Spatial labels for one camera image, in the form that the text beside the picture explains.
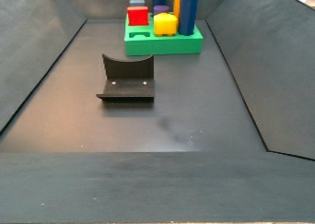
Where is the black curved fixture stand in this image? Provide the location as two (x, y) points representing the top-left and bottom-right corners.
(96, 54), (155, 100)

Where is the green shape sorter base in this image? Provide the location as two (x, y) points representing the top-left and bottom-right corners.
(124, 18), (203, 56)

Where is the yellow pentagon block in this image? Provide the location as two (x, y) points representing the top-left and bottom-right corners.
(153, 13), (177, 36)

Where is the red square block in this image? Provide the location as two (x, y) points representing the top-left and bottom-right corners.
(127, 6), (149, 26)

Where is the purple cylinder block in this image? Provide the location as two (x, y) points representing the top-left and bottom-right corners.
(153, 6), (169, 15)

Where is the light blue square block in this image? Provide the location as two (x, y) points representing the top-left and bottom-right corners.
(129, 0), (145, 6)

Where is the dark blue hexagon block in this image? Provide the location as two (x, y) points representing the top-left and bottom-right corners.
(179, 0), (197, 36)

